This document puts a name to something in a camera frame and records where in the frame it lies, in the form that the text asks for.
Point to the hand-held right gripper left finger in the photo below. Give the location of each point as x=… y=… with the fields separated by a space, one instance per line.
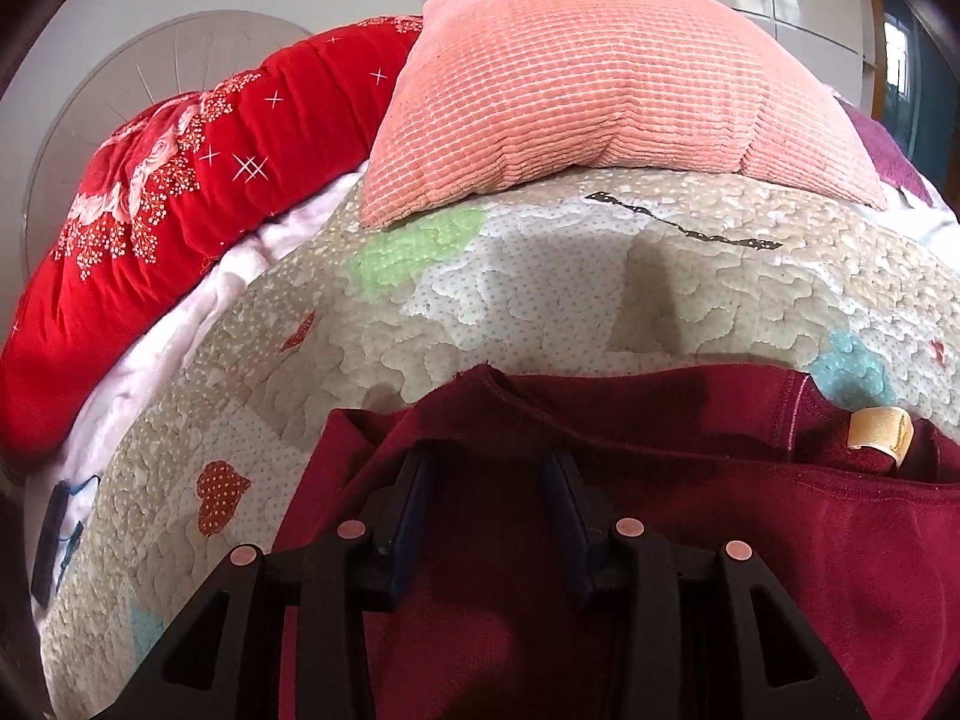
x=409 y=521

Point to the dark red garment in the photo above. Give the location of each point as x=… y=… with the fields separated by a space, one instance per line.
x=750 y=540

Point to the round white headboard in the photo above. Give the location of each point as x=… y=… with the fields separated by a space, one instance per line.
x=150 y=60

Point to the black phone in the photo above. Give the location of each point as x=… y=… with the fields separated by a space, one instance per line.
x=49 y=547

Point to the blue door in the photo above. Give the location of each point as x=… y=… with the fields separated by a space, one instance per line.
x=898 y=60

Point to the purple cloth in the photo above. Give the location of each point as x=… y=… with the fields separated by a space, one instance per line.
x=889 y=150

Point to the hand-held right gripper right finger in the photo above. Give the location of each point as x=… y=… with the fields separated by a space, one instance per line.
x=571 y=540

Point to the white bed sheet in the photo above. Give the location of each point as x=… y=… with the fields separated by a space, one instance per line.
x=172 y=315

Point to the red floral quilt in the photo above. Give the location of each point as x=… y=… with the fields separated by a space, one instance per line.
x=150 y=255

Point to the patchwork quilted bedspread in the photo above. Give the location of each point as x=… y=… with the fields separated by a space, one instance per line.
x=525 y=292

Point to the pink ribbed pillow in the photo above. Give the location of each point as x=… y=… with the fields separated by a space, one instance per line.
x=600 y=97

